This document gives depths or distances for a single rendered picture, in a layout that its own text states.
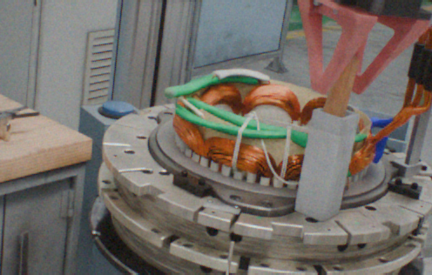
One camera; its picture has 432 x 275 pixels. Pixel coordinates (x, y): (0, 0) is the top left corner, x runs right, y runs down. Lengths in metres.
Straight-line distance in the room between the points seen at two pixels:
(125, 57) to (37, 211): 0.40
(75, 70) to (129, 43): 1.96
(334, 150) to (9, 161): 0.32
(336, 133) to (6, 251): 0.37
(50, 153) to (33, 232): 0.09
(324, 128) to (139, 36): 0.58
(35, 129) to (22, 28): 2.18
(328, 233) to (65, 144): 0.31
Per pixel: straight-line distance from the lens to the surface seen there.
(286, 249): 0.68
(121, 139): 0.79
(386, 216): 0.72
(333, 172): 0.66
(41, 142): 0.85
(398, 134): 1.13
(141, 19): 1.19
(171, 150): 0.75
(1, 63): 3.16
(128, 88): 1.22
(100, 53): 3.23
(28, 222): 0.87
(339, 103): 0.66
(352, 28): 0.60
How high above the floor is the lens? 1.37
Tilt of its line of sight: 20 degrees down
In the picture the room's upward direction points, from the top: 9 degrees clockwise
